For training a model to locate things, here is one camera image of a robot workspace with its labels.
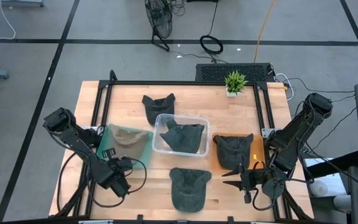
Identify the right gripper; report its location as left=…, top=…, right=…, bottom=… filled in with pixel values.
left=221, top=164, right=272, bottom=205

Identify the tan baseball cap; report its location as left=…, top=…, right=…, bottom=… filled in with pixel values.
left=108, top=123, right=150, bottom=159

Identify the black baseball cap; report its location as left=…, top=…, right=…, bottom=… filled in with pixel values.
left=141, top=93, right=176, bottom=126
left=213, top=133, right=254, bottom=171

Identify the teal plastic bin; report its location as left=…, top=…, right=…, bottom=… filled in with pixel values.
left=96, top=124, right=154, bottom=170

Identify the orange plastic bin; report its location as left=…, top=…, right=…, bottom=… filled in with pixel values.
left=211, top=133, right=265, bottom=172

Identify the clear plastic bin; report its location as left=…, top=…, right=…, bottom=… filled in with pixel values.
left=152, top=113, right=211, bottom=158

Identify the white shoe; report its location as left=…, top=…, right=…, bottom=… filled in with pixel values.
left=308, top=180, right=328, bottom=197
left=333, top=194, right=352, bottom=212

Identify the small green potted plant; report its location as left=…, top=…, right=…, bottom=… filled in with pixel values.
left=224, top=70, right=249, bottom=98

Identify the black computer case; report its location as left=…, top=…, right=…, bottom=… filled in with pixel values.
left=195, top=62, right=275, bottom=83

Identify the black floor fan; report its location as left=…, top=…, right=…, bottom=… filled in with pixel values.
left=144, top=0, right=173, bottom=52

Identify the black aluminium frame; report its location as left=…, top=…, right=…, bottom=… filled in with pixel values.
left=54, top=70, right=315, bottom=224

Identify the white looped cable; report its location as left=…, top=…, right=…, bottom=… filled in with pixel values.
left=274, top=73, right=295, bottom=102

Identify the black coiled cable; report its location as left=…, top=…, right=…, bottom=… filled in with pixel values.
left=200, top=0, right=224, bottom=56

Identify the yellow power cable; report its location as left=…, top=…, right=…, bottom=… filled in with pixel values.
left=254, top=0, right=276, bottom=63

